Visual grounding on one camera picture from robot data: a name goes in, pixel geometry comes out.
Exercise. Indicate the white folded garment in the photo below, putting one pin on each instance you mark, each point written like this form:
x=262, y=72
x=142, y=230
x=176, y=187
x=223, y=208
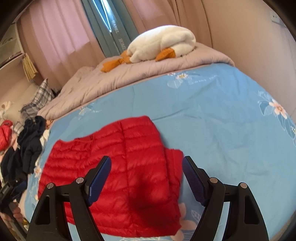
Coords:
x=43, y=140

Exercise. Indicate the red down jacket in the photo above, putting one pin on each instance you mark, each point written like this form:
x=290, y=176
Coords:
x=140, y=196
x=5, y=134

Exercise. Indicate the teal curtain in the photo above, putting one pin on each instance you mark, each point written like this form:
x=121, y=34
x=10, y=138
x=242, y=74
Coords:
x=112, y=25

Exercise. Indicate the white wall shelf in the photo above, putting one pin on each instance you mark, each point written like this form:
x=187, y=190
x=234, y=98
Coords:
x=11, y=48

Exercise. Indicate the folded red down jacket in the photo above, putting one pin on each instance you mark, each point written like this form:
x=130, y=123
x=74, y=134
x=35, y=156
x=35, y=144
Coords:
x=5, y=134

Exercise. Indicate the navy clothes pile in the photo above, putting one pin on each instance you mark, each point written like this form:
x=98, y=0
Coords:
x=20, y=162

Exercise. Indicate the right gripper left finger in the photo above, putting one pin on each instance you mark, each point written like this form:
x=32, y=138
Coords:
x=49, y=220

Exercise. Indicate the blue floral bed sheet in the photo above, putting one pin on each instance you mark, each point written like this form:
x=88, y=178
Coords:
x=227, y=123

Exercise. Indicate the pink curtain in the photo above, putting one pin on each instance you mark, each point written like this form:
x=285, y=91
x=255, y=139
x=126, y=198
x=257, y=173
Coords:
x=59, y=39

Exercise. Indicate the white goose plush toy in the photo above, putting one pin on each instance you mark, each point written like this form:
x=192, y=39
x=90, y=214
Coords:
x=157, y=44

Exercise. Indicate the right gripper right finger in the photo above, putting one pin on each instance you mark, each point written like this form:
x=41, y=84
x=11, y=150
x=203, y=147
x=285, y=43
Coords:
x=244, y=220

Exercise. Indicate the grey quilted duvet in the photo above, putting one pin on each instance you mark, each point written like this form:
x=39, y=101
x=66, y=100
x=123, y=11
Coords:
x=89, y=83

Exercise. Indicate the left human hand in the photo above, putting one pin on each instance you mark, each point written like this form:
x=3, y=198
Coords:
x=17, y=213

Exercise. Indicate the white wall socket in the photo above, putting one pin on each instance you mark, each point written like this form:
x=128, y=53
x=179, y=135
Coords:
x=275, y=18

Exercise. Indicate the plaid pillow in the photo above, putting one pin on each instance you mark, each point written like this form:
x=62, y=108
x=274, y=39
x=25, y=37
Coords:
x=42, y=96

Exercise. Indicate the white stuffed toy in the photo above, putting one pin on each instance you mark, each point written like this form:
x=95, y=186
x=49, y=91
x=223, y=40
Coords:
x=4, y=107

